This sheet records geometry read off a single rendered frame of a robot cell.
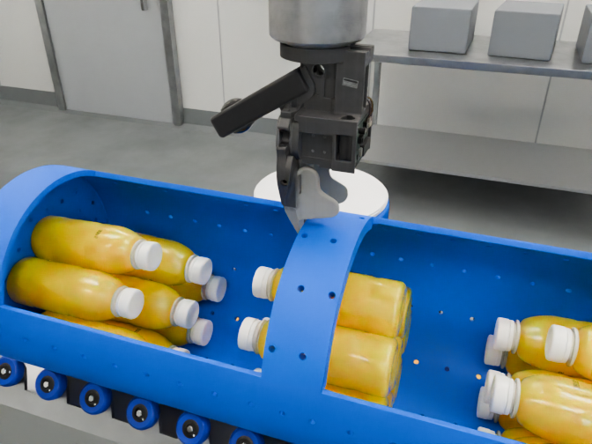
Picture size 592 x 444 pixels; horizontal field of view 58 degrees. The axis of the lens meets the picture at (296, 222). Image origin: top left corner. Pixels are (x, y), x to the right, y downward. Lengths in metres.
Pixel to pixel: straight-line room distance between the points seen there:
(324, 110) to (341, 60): 0.05
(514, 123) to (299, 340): 3.47
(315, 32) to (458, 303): 0.45
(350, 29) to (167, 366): 0.39
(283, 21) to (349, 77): 0.08
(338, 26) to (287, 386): 0.34
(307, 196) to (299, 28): 0.17
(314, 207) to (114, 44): 4.25
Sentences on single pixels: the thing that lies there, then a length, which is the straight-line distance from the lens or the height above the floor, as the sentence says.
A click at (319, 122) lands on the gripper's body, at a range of 0.52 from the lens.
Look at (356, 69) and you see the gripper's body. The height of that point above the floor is 1.41.
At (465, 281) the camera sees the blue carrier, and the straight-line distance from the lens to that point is 0.77.
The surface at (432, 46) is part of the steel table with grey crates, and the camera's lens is 3.05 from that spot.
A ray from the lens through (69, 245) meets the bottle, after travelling 0.78.
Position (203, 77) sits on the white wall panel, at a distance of 4.43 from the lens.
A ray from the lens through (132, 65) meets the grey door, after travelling 4.70.
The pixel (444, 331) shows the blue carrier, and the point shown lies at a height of 1.03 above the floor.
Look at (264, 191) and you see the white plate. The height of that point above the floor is 1.04.
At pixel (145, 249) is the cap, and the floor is 1.16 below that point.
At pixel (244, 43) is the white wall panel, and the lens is 4.20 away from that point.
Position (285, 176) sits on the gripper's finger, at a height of 1.31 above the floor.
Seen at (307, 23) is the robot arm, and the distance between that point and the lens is 0.49.
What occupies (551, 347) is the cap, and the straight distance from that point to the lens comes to 0.64.
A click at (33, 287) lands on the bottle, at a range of 0.78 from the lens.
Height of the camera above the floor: 1.54
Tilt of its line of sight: 30 degrees down
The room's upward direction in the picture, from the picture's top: straight up
